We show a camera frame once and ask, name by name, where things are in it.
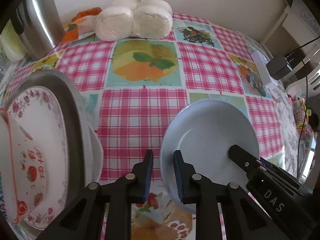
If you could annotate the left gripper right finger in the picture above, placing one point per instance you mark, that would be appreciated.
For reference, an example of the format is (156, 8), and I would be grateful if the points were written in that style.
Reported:
(242, 217)

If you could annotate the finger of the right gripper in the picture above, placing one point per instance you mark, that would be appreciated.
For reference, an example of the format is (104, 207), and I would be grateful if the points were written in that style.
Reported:
(247, 162)

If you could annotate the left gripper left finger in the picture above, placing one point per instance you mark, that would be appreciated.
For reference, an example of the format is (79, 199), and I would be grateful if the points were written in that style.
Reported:
(104, 211)

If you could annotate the small white bowl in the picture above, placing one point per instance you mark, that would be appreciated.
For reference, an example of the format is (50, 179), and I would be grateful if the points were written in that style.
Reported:
(98, 154)

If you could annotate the light blue shallow bowl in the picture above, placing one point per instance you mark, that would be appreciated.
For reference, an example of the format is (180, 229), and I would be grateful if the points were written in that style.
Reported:
(203, 132)

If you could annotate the large steel basin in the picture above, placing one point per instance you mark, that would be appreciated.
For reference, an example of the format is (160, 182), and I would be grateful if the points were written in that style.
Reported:
(76, 122)

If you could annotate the strawberry pattern white bowl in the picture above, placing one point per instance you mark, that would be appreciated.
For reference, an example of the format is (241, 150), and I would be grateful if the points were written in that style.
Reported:
(23, 171)

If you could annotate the floral rim white plate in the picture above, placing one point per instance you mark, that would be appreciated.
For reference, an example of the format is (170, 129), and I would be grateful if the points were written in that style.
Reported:
(38, 111)

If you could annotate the grey floral tablecloth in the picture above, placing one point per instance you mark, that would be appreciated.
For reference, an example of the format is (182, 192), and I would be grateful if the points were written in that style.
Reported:
(291, 140)

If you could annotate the colourful candy roll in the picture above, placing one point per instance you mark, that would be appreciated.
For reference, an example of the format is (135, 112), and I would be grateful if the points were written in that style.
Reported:
(300, 113)

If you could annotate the black power adapter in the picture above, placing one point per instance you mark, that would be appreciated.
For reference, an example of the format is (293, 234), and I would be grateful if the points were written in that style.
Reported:
(278, 67)

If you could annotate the white power strip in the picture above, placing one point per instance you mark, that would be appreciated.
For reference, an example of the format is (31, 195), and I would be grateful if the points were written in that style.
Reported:
(260, 61)

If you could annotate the pink checkered fruit tablecloth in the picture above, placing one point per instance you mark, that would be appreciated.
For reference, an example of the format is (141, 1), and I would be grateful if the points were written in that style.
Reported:
(132, 89)

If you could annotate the white wooden shelf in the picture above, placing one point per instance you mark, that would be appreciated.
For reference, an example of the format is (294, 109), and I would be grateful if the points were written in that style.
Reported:
(295, 39)

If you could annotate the bag of white buns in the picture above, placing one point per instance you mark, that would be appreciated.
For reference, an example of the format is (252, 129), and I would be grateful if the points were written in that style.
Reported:
(151, 19)

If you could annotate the orange patterned snack bag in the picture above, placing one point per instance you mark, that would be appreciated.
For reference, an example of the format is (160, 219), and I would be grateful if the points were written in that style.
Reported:
(81, 24)

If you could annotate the napa cabbage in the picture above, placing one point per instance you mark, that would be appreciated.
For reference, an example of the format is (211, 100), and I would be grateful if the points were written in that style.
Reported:
(11, 44)

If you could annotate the stainless steel thermos jug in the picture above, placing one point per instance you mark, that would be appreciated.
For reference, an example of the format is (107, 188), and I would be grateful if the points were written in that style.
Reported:
(38, 25)

